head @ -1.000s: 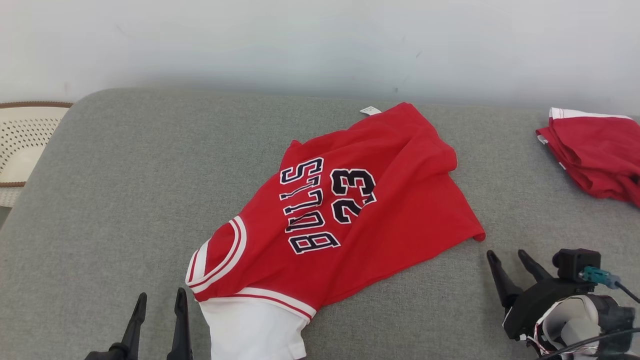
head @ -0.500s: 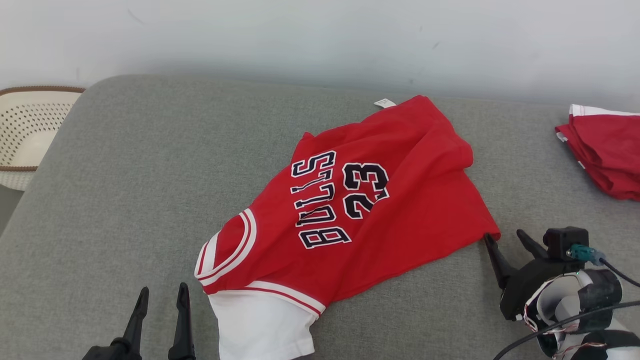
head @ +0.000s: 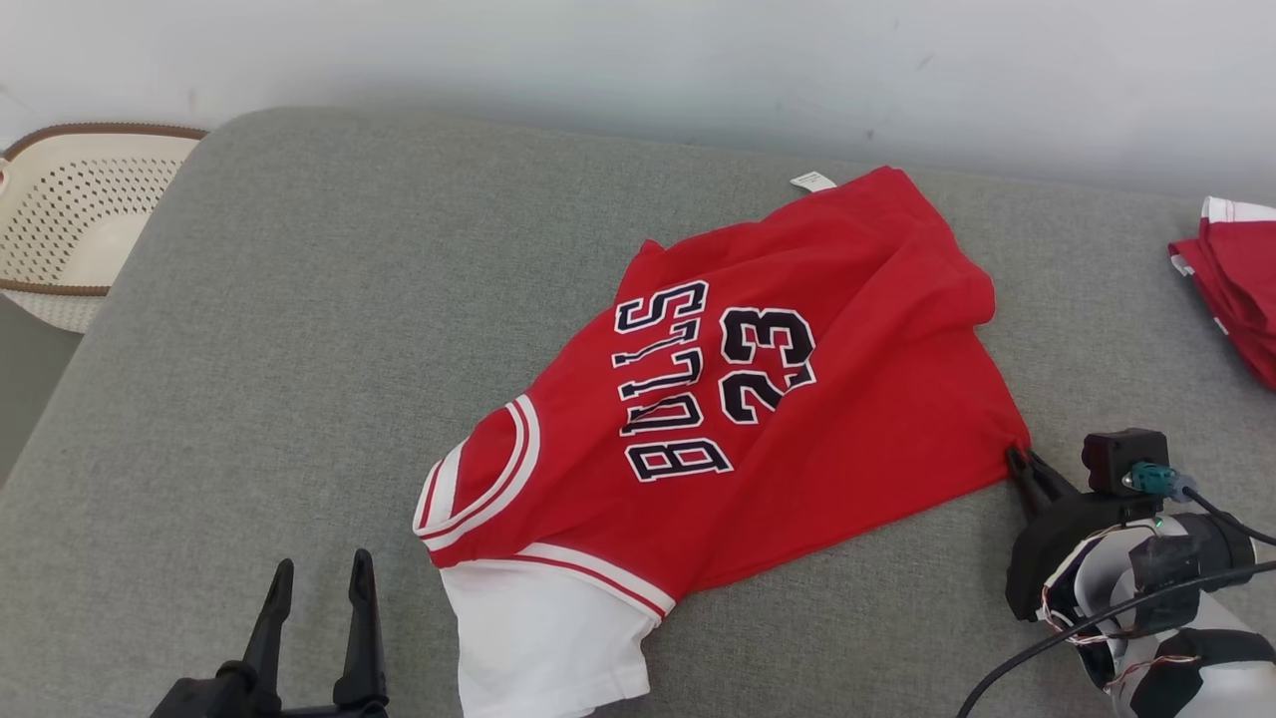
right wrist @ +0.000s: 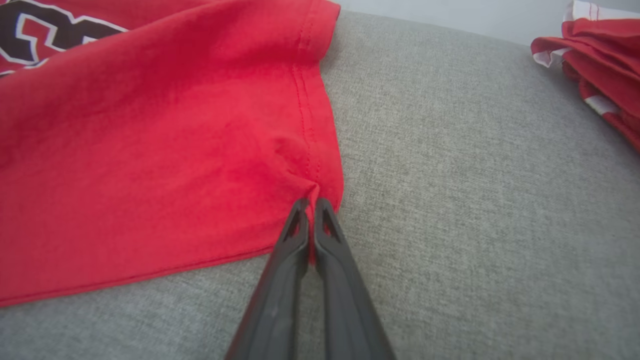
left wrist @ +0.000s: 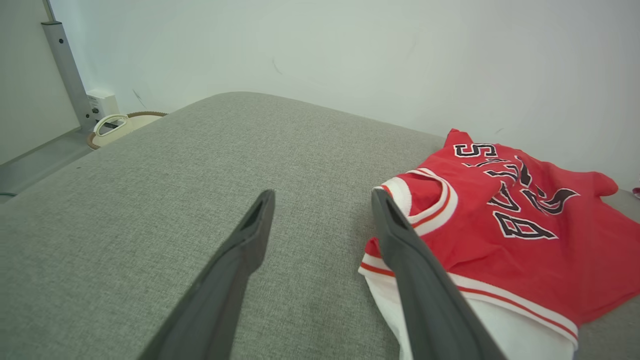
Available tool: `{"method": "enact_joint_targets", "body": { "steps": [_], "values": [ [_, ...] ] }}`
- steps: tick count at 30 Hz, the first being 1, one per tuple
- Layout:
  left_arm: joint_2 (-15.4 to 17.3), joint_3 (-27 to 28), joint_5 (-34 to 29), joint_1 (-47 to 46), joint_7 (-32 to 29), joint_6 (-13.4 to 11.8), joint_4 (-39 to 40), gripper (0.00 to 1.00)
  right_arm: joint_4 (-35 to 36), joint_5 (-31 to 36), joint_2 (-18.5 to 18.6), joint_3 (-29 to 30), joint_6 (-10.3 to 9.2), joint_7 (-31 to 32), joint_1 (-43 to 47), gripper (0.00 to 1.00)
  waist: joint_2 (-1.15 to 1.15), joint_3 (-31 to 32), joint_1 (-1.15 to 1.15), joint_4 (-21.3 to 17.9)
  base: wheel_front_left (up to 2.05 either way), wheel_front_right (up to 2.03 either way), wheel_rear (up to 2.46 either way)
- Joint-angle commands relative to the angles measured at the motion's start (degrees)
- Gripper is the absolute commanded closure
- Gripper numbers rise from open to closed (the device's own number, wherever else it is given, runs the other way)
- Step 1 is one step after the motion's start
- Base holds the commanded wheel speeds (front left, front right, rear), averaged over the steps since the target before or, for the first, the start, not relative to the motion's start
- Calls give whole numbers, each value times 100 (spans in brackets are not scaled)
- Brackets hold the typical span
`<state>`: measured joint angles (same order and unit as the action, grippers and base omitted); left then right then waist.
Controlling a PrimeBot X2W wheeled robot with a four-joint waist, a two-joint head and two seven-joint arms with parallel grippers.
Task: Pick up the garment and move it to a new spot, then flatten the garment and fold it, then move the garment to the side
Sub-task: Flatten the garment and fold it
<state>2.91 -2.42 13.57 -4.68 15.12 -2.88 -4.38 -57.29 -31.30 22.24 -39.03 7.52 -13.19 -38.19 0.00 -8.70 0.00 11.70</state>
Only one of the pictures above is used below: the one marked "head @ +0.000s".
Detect red Bulls 23 jersey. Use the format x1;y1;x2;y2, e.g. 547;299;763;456
412;167;1032;718

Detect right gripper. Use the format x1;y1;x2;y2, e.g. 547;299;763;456
1004;445;1163;622

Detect red shorts with white stripe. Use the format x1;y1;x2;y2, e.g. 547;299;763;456
1168;196;1276;391

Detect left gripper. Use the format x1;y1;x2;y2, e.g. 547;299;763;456
149;547;391;718

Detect right black cable teal plug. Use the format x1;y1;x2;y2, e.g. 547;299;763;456
957;462;1276;718

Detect cream perforated laundry basket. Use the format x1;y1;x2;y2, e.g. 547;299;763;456
0;123;208;334

